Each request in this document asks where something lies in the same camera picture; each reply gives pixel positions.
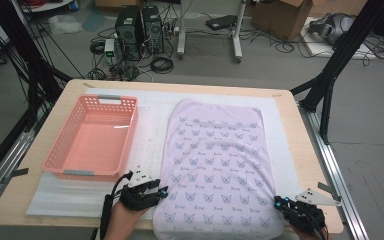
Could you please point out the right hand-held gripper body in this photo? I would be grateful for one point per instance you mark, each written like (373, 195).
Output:
(308, 216)

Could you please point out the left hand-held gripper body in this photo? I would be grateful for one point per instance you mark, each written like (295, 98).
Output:
(136, 200)

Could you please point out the lilac printed towel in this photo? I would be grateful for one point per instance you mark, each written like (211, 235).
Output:
(216, 160)

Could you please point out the pink plastic basket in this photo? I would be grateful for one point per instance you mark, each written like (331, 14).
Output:
(93, 146)

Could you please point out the person's right hand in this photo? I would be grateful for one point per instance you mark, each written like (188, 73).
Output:
(310, 236)

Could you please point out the person's left hand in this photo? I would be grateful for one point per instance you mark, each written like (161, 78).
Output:
(123, 223)

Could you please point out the brown tape piece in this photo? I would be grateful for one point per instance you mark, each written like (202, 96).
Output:
(276, 95)
(88, 85)

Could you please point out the small white box green light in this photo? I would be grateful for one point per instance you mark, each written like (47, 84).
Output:
(109, 46)

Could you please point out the white rolling stand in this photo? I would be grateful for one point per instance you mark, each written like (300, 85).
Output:
(181, 33)

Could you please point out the white floor board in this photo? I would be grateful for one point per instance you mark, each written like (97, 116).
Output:
(320, 50)

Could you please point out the white power strip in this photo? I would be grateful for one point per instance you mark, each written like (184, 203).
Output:
(173, 30)

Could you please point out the black computer tower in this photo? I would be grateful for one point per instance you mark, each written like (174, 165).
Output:
(128, 30)
(153, 26)

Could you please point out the teal sheet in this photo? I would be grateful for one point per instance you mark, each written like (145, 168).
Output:
(95, 20)

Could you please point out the black flat box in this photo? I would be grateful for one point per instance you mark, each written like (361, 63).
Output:
(220, 22)

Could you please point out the grey rounded device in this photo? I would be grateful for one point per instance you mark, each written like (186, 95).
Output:
(333, 26)

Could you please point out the clear plastic bag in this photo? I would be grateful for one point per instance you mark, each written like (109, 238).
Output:
(63, 24)

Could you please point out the large open cardboard box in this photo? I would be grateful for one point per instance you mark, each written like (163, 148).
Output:
(280, 16)

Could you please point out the brown cardboard box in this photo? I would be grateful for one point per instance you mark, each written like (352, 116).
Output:
(113, 2)
(340, 5)

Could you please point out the white round table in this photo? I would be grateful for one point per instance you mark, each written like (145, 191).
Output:
(53, 6)

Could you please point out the grey rail bracket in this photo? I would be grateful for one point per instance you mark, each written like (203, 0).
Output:
(325, 186)
(20, 172)

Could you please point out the aluminium rail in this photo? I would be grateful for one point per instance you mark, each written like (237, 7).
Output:
(328, 160)
(6, 166)

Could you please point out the black metal stand frame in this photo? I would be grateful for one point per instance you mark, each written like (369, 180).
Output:
(30, 60)
(343, 50)

